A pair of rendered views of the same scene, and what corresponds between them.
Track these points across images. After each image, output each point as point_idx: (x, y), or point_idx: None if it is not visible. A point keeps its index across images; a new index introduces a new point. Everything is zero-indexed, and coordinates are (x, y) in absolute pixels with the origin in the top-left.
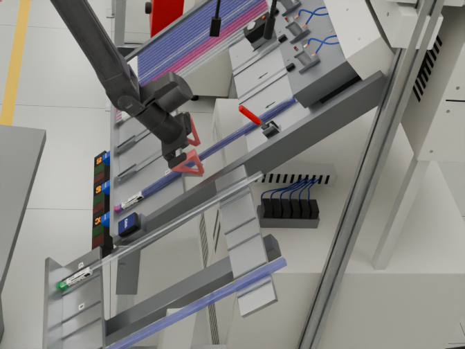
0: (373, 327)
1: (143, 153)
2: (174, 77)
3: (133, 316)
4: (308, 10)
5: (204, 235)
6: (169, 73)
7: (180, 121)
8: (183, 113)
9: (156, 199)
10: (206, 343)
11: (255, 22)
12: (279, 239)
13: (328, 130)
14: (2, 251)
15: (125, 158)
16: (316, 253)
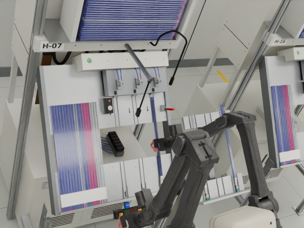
0: None
1: (135, 180)
2: (177, 124)
3: (212, 171)
4: (125, 77)
5: (57, 219)
6: (176, 125)
7: (163, 139)
8: (160, 138)
9: (164, 168)
10: (93, 227)
11: (108, 105)
12: (125, 149)
13: None
14: None
15: (132, 192)
16: (126, 137)
